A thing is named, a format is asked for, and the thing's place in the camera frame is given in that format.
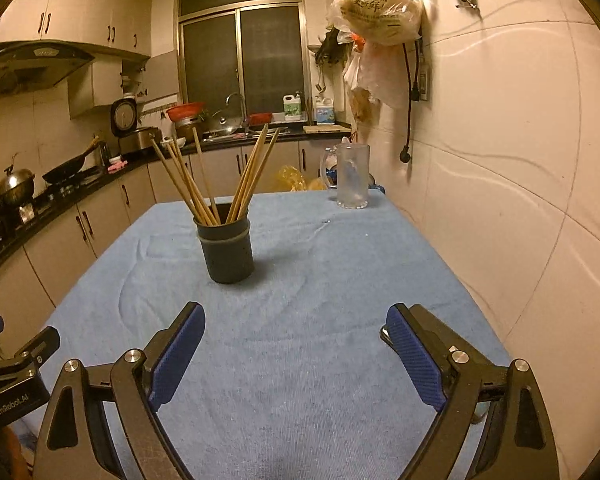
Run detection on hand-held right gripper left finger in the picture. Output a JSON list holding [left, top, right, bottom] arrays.
[[32, 301, 207, 480]]

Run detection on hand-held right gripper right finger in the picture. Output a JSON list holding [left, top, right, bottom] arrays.
[[380, 302, 561, 480]]

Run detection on black chopstick holder cup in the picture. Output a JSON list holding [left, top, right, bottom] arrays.
[[193, 203, 255, 284]]

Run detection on bundle of wooden chopsticks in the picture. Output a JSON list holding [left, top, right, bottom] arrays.
[[150, 122, 281, 227]]

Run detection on kitchen base cabinets with counter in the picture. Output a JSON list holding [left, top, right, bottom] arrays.
[[0, 130, 356, 321]]

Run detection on blue terry table cloth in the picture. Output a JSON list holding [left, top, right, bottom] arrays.
[[17, 192, 513, 480]]

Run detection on steel pot with domed lid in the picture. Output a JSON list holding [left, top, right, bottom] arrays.
[[0, 154, 36, 206]]

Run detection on gas stove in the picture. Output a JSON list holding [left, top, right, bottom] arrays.
[[30, 167, 111, 201]]

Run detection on clear glass mug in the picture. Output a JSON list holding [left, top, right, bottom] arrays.
[[320, 142, 371, 210]]

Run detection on yellow plastic bag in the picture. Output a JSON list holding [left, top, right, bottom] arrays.
[[275, 165, 328, 192]]

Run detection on rice cooker with open lid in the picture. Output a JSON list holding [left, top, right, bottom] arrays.
[[110, 97, 163, 156]]

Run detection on metal cooking pot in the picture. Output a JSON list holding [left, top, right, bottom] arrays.
[[174, 117, 203, 140]]

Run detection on glass pot lid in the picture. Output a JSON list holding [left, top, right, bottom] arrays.
[[207, 110, 243, 133]]

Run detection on red plastic basin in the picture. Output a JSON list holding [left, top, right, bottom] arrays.
[[166, 102, 207, 122]]

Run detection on chrome sink faucet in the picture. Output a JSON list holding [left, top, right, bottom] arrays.
[[226, 92, 248, 133]]

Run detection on white jug with blue label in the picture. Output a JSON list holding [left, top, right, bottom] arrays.
[[314, 96, 336, 126]]

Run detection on range hood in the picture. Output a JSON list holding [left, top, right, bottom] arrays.
[[0, 42, 97, 101]]

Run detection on white jug with green label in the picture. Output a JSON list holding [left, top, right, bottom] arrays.
[[282, 91, 305, 122]]

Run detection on hanging clear plastic bags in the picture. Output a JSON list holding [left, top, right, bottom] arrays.
[[342, 35, 406, 121]]

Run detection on kitchen window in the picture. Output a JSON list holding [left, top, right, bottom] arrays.
[[175, 0, 311, 126]]

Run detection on hanging black bag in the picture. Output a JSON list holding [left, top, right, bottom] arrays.
[[314, 25, 353, 66]]

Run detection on upper kitchen cabinets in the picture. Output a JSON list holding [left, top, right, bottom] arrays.
[[0, 0, 178, 121]]

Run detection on black wok with wooden handle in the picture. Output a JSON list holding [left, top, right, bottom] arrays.
[[41, 135, 102, 185]]

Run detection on black power cable with plug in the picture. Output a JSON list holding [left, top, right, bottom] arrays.
[[397, 42, 423, 165]]

